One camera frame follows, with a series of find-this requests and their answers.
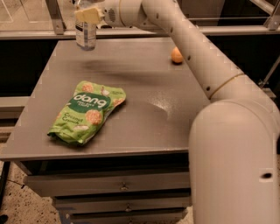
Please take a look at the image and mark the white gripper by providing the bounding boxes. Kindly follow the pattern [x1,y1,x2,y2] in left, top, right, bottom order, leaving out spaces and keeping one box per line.
[74,0,146,27]

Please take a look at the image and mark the clear plastic water bottle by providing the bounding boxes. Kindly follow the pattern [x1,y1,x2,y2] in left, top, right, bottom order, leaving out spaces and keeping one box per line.
[74,0,96,51]

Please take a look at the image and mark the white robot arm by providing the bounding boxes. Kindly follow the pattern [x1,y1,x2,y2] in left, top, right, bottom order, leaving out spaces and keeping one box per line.
[75,0,280,224]

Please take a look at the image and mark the grey metal railing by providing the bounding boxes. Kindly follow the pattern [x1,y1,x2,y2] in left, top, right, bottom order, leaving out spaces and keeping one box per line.
[0,25,280,40]

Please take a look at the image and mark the orange fruit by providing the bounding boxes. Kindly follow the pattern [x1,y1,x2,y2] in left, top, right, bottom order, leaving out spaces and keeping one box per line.
[171,47,184,64]

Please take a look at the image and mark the green dang snack bag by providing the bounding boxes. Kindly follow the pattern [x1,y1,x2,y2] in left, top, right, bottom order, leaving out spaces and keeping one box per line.
[48,80,126,145]

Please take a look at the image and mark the grey top drawer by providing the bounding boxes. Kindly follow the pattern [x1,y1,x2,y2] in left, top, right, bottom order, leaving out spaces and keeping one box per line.
[24,171,190,197]

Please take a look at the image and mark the grey drawer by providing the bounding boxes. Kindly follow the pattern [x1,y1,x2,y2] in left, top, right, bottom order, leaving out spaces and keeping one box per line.
[24,171,190,197]
[70,208,186,224]
[54,192,191,214]

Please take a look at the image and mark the grey middle drawer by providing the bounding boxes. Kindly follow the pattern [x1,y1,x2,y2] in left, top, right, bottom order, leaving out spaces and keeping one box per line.
[54,192,191,214]

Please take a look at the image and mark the grey bottom drawer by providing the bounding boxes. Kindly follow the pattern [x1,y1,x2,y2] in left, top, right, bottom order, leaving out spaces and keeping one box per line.
[70,208,186,224]

